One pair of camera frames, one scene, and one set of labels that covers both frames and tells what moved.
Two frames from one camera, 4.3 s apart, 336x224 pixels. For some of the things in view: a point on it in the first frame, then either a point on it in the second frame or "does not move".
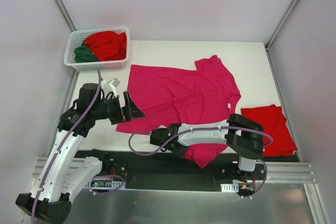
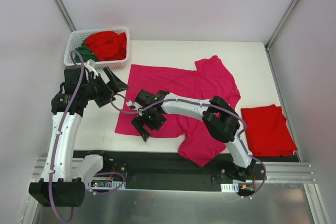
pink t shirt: (167, 95) does not move
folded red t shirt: (272, 118) does not move
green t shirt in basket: (83, 53) does not move
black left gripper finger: (130, 110) -> (115, 83)
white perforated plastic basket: (75, 40) does not move
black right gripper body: (180, 152) -> (146, 126)
